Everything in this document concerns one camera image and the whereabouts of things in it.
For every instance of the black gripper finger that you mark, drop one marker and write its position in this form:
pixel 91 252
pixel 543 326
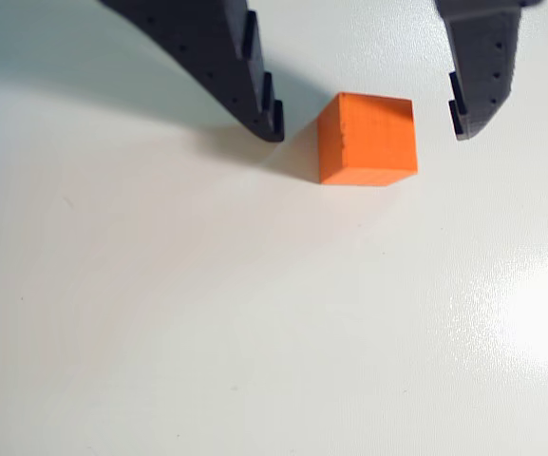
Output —
pixel 226 62
pixel 485 62

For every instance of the orange cube block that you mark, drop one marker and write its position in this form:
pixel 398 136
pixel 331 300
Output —
pixel 373 138

